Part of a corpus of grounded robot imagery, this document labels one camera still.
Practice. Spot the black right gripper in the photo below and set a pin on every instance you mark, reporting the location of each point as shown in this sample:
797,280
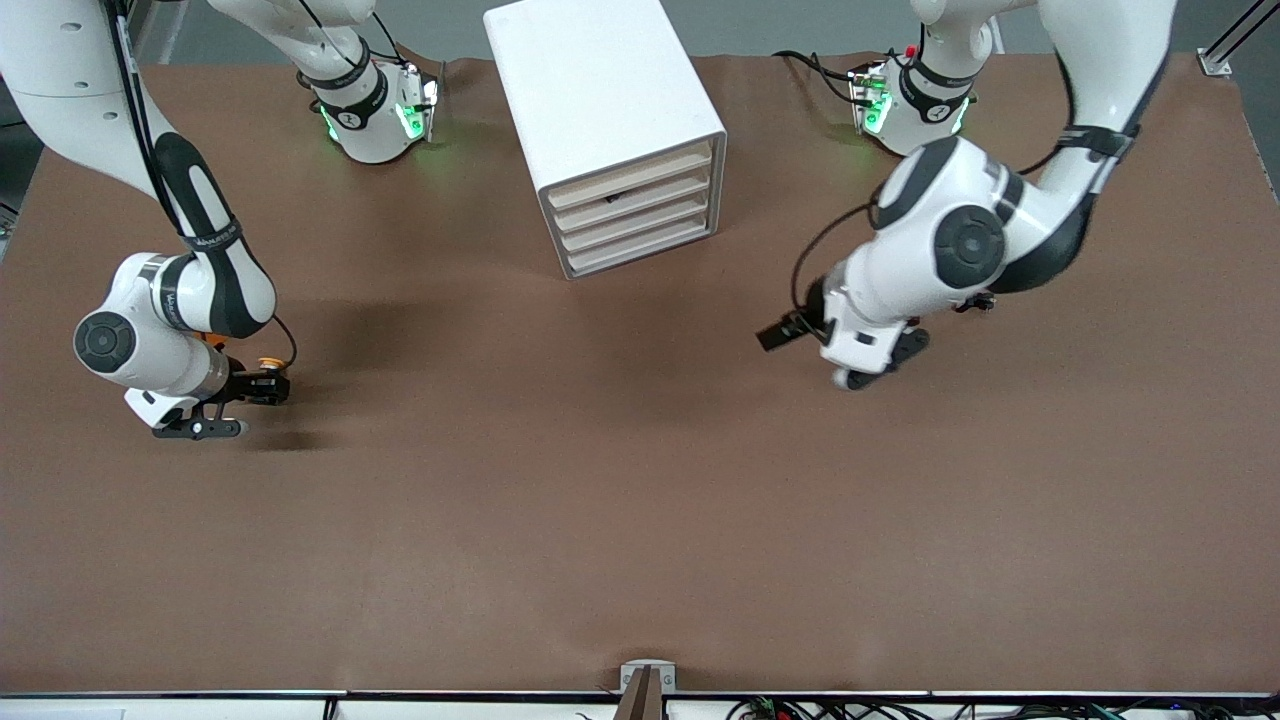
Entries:
243,384

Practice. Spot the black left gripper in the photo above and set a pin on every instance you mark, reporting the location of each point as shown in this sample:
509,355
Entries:
806,321

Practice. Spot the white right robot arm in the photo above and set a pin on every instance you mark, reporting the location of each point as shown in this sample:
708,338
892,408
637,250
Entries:
210,280

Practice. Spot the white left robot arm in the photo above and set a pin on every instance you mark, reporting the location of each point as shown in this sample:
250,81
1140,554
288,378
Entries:
930,250

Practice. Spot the white drawer cabinet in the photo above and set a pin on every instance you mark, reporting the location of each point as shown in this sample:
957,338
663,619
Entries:
600,90

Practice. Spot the small black clip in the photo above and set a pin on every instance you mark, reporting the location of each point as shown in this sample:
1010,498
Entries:
985,301

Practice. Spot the brown table mat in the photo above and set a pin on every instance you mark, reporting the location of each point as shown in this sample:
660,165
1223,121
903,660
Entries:
600,500

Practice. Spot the dark brown upright profile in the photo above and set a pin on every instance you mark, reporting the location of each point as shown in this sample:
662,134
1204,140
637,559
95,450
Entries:
640,700

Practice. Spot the grey metal bracket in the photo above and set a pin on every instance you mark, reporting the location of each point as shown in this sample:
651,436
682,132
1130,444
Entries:
648,664

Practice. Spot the aluminium frame profile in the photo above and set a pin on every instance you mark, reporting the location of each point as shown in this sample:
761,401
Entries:
1215,63

